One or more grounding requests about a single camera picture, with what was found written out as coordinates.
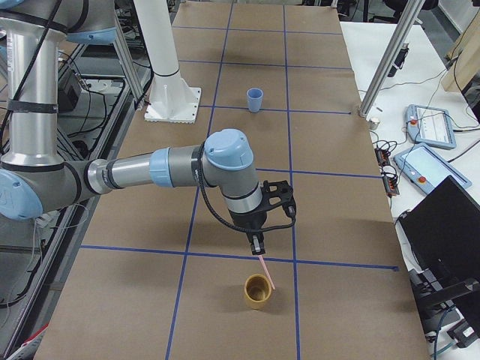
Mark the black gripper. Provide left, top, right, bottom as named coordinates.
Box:
left=229, top=211, right=267, bottom=255

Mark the yellow wooden cup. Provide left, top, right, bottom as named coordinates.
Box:
left=244, top=274, right=272, bottom=310

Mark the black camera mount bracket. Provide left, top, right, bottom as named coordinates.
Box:
left=259, top=181, right=297, bottom=219

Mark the aluminium frame post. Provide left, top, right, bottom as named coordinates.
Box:
left=358, top=0, right=425, bottom=118

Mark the black laptop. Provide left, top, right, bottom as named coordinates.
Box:
left=398, top=175, right=480, bottom=297

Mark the pink chopstick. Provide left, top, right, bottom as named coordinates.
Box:
left=257, top=254, right=276, bottom=291

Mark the near blue teach pendant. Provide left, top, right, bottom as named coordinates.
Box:
left=394, top=143, right=472, bottom=194

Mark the far blue teach pendant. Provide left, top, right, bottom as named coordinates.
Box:
left=405, top=104, right=457, bottom=149

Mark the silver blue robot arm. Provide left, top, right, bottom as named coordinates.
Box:
left=1, top=1, right=268, bottom=255

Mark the small metal cylinder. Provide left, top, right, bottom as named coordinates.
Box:
left=367, top=117, right=380, bottom=131

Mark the blue plastic cup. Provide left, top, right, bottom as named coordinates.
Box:
left=246, top=88, right=263, bottom=113

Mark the white camera stand post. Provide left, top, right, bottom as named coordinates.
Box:
left=134, top=0, right=202, bottom=124

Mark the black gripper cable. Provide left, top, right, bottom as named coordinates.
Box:
left=197, top=144, right=297, bottom=233

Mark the brown paper table mat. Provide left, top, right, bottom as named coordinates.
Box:
left=36, top=2, right=428, bottom=359

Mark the blue teach pendant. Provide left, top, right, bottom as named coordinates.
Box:
left=405, top=104, right=457, bottom=149
left=394, top=143, right=472, bottom=194

